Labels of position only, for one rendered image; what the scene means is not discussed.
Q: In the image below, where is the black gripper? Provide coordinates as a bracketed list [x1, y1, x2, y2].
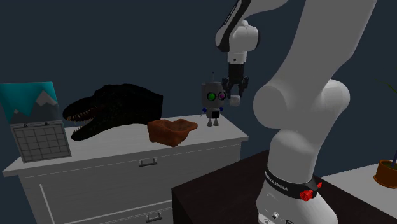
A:
[221, 62, 250, 99]

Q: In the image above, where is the grey robot figure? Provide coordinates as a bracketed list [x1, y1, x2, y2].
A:
[200, 71, 228, 127]

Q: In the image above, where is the brown rock-shaped bowl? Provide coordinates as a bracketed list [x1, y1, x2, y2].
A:
[146, 118, 199, 148]

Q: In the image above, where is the dark robot stand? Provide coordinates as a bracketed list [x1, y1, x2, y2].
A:
[171, 150, 397, 224]

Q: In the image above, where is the black dinosaur head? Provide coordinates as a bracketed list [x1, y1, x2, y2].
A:
[62, 83, 164, 142]

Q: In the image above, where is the white table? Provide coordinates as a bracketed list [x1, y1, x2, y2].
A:
[321, 163, 397, 220]

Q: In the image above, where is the white chest of drawers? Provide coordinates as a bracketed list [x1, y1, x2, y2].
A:
[2, 114, 249, 224]

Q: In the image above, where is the plant in orange pot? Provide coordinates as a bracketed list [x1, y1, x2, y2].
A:
[373, 79, 397, 190]

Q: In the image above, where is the mountain picture desk calendar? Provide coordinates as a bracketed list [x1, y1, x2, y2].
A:
[0, 81, 72, 164]

